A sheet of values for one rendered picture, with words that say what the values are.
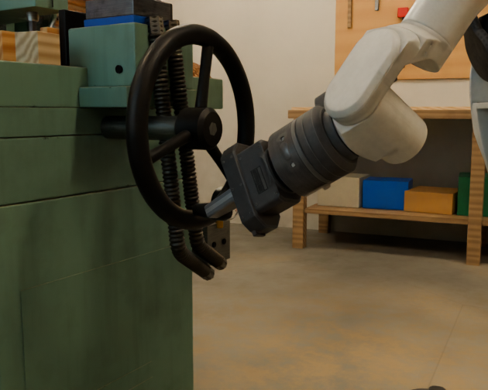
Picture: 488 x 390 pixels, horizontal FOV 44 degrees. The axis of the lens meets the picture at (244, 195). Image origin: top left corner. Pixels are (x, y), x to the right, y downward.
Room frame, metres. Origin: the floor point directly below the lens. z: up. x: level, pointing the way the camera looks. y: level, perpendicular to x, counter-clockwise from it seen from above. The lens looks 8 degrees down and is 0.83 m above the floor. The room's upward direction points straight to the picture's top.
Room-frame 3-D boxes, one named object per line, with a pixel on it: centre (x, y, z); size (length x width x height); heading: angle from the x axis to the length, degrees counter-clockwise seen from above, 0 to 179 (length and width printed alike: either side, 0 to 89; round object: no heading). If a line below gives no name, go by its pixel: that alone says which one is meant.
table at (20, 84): (1.02, 0.25, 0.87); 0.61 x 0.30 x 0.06; 149
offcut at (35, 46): (0.89, 0.29, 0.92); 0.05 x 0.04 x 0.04; 156
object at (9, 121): (1.02, 0.30, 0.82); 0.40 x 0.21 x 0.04; 149
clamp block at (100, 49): (0.97, 0.18, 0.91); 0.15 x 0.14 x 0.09; 149
